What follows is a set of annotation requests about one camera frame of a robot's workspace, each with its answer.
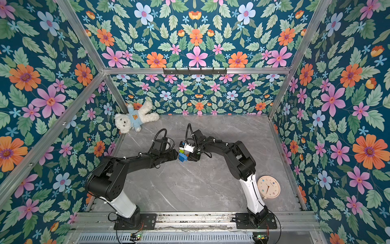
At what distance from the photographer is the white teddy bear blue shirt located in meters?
1.07

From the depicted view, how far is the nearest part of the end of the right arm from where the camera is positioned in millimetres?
774

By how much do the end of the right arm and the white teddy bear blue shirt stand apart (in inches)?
18.0
